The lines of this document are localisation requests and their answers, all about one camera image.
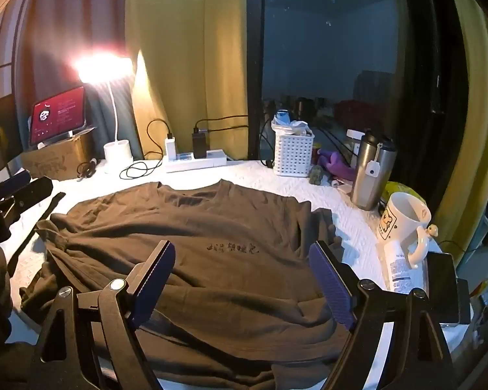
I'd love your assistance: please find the tablet with red screen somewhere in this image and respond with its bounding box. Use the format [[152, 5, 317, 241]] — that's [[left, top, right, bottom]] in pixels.
[[30, 86, 86, 145]]

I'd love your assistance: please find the clear jar white lid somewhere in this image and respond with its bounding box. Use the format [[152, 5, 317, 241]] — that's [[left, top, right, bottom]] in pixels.
[[345, 129, 365, 168]]

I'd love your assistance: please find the black charger cable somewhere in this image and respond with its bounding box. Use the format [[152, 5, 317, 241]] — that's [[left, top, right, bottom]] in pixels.
[[118, 118, 173, 181]]

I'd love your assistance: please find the yellow plastic bag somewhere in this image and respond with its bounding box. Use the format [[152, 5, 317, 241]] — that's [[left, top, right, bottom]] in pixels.
[[380, 180, 428, 212]]

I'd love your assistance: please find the white desk lamp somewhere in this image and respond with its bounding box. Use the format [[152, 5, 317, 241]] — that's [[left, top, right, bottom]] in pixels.
[[72, 50, 139, 171]]

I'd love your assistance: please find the cardboard box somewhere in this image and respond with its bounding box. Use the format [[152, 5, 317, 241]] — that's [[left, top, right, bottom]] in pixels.
[[20, 128, 95, 180]]

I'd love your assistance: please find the white charger plug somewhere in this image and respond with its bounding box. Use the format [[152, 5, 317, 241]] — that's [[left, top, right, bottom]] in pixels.
[[165, 136, 177, 161]]

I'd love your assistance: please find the coiled black cable bundle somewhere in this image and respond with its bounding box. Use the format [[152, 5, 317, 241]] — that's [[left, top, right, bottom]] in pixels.
[[75, 158, 99, 180]]

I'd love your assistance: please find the black smartphone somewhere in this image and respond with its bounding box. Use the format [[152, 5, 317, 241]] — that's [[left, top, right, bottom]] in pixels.
[[426, 252, 459, 325]]

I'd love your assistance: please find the purple cloth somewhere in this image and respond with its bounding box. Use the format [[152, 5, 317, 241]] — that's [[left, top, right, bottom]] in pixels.
[[318, 149, 357, 182]]

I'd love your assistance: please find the black strap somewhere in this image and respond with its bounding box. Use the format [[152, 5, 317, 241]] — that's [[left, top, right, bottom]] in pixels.
[[7, 191, 67, 278]]

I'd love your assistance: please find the white bear mug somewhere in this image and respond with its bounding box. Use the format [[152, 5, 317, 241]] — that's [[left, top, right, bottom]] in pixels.
[[376, 192, 438, 268]]

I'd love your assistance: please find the white plastic basket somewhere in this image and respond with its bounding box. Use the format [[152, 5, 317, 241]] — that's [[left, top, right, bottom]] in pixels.
[[271, 119, 315, 178]]

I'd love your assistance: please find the steel thermos bottle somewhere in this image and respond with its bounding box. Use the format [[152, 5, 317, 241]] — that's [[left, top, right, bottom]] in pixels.
[[351, 129, 398, 210]]

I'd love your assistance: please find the brown t-shirt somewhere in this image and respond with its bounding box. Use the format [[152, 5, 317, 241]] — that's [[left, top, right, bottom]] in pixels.
[[20, 180, 347, 389]]

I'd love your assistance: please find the white power strip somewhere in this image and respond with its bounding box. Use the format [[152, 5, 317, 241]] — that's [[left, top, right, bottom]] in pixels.
[[162, 149, 227, 173]]

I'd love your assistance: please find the yellow curtain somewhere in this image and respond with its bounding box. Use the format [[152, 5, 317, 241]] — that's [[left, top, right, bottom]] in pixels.
[[125, 0, 249, 159]]

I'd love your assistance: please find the black charger plug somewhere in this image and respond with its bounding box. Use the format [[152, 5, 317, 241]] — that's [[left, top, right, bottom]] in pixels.
[[192, 127, 207, 159]]

